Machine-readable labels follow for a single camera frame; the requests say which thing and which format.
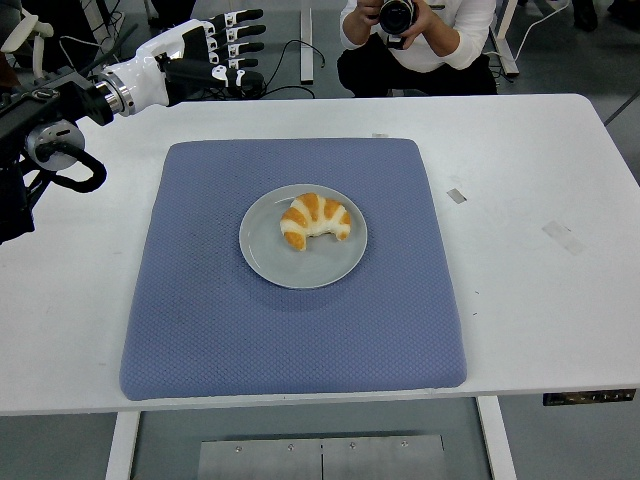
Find black floor cable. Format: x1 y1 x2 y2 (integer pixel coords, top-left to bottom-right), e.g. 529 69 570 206
259 38 327 100

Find grey metal floor rail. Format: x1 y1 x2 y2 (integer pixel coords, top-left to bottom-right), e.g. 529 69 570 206
299 7 316 85

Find white office chair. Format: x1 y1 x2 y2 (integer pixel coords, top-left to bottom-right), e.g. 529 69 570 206
0 9 55 81

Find black table control panel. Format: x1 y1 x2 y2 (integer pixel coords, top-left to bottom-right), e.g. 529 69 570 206
543 388 637 407

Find black photo camera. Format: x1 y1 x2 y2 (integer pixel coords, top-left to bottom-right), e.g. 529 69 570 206
377 0 417 50

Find grey metal plate with screws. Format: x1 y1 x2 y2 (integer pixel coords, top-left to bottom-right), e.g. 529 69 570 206
197 434 446 480

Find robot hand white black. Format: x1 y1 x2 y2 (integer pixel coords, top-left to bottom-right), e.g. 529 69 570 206
107 8 266 112

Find white desk foot frame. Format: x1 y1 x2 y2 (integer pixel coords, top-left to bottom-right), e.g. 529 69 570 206
487 0 521 77

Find long grey tape piece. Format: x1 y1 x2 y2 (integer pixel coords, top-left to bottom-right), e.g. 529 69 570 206
541 220 586 256

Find croissant bread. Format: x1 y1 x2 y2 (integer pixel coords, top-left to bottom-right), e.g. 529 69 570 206
279 192 352 251

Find white table leg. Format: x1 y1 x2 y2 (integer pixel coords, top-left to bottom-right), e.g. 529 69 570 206
104 412 141 480
475 396 519 480

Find blue quilted mat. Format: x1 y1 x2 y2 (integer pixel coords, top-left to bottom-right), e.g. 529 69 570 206
118 137 469 402

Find person's left hand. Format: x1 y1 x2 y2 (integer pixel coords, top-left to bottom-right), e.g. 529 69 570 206
399 0 442 51

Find white floor cable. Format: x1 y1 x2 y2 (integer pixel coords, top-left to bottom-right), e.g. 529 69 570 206
514 0 571 59

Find person's right hand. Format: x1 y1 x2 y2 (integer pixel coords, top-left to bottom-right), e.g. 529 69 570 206
352 0 386 21

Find grey round plate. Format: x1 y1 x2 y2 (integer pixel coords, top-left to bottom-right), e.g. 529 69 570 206
238 183 369 290

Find person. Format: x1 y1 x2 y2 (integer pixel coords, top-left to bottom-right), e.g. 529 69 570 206
336 0 499 99
569 0 640 32
147 0 197 36

